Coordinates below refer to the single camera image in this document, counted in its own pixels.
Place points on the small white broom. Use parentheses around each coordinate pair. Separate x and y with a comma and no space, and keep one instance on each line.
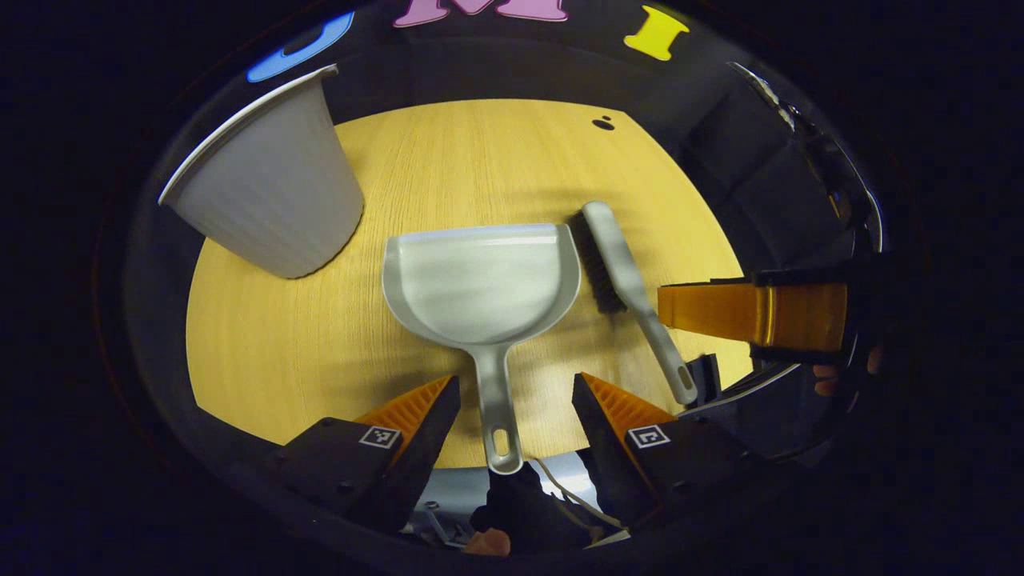
(620,256)

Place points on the wooden desktop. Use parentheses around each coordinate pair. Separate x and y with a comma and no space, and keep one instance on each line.
(280,344)

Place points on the small white dustpan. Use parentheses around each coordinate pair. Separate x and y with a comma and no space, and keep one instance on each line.
(480,280)

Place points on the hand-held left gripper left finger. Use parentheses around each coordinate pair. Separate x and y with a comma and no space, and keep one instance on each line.
(424,456)

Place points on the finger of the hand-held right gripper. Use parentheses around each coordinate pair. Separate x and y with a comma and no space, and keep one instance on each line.
(736,312)

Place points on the white ribbed garbage bin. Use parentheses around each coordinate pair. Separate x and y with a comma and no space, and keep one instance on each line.
(272,192)

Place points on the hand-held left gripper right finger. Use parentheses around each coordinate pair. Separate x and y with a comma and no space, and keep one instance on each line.
(604,456)

